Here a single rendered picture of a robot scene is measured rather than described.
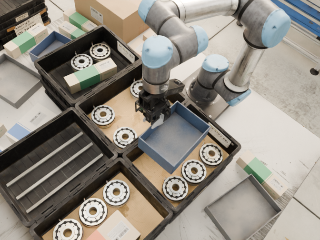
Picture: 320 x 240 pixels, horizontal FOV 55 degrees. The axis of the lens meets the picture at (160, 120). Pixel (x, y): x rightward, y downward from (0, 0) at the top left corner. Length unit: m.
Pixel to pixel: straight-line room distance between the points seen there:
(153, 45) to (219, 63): 0.73
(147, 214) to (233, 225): 0.39
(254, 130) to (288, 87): 1.31
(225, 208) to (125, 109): 0.62
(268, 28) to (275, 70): 1.89
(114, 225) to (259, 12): 0.87
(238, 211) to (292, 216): 0.96
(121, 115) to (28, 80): 0.57
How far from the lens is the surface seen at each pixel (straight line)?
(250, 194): 1.49
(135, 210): 1.23
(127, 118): 1.39
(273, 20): 1.10
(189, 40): 0.82
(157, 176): 1.28
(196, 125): 1.10
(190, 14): 0.96
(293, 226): 2.35
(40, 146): 1.37
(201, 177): 1.28
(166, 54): 0.75
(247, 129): 1.64
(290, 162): 1.65
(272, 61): 3.03
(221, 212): 1.42
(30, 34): 1.87
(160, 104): 0.92
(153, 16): 0.88
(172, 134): 1.09
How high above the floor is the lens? 2.02
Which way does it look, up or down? 59 degrees down
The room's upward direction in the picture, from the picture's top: 11 degrees clockwise
